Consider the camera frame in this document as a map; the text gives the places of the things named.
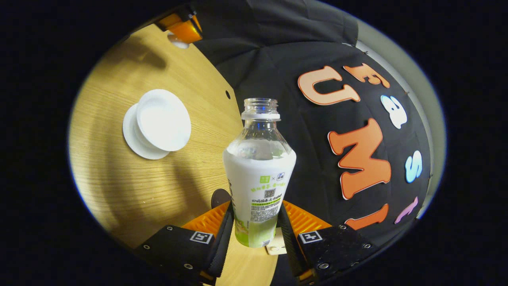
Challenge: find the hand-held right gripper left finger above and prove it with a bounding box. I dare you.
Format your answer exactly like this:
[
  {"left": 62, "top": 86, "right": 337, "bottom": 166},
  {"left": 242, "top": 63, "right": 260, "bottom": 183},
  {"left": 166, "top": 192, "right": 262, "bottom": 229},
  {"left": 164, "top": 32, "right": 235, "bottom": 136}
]
[{"left": 134, "top": 201, "right": 235, "bottom": 284}]

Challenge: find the clear green label water bottle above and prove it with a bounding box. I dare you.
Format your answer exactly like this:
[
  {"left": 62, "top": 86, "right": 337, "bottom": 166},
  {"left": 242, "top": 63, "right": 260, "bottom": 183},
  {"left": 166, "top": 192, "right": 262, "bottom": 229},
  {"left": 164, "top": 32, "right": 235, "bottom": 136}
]
[{"left": 222, "top": 98, "right": 297, "bottom": 248}]

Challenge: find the white saucer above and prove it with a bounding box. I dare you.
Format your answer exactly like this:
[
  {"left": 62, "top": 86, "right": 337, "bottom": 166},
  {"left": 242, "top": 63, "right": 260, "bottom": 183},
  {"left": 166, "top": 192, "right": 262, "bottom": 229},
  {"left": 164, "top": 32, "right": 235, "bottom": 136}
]
[{"left": 122, "top": 102, "right": 172, "bottom": 160}]

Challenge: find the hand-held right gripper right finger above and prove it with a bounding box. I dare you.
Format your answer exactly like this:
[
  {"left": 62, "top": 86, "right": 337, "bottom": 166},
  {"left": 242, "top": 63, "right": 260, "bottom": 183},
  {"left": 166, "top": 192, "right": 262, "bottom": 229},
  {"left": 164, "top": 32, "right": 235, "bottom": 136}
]
[{"left": 277, "top": 200, "right": 377, "bottom": 283}]

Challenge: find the white toaster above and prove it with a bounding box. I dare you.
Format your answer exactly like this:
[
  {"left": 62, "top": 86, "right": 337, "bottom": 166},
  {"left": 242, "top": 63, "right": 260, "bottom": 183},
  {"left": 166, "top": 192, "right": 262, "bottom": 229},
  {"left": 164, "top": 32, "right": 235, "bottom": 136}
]
[{"left": 265, "top": 227, "right": 287, "bottom": 255}]

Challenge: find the dark round coaster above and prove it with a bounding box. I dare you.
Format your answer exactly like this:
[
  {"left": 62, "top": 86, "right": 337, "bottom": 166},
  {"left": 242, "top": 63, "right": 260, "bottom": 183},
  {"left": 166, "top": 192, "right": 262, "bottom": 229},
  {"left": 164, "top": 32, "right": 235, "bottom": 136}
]
[{"left": 210, "top": 188, "right": 232, "bottom": 209}]

